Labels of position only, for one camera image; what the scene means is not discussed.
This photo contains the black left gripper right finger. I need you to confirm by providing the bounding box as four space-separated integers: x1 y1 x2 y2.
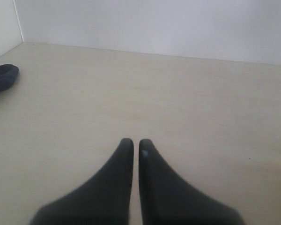
139 139 245 225

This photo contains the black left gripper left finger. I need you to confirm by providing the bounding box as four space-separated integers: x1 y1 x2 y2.
30 138 134 225

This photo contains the dark object on floor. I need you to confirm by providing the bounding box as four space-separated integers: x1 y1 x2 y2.
0 64 19 92

